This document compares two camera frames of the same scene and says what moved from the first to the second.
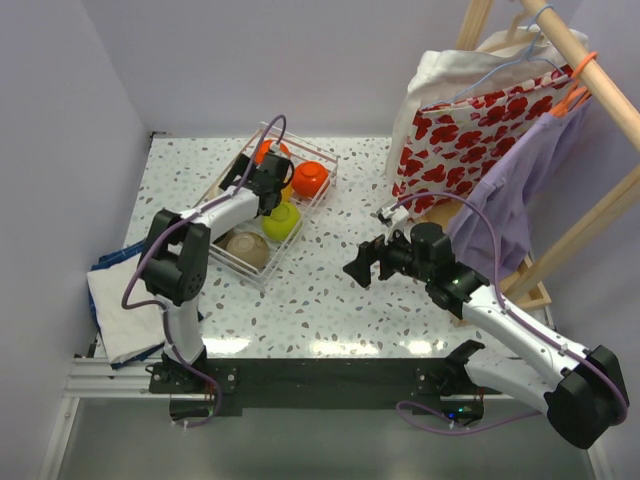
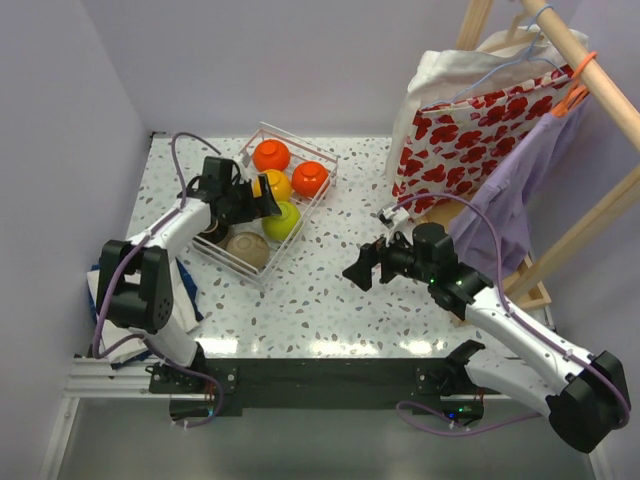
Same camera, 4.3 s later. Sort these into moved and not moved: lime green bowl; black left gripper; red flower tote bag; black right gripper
Moved: black left gripper
Not moved: lime green bowl; black right gripper; red flower tote bag
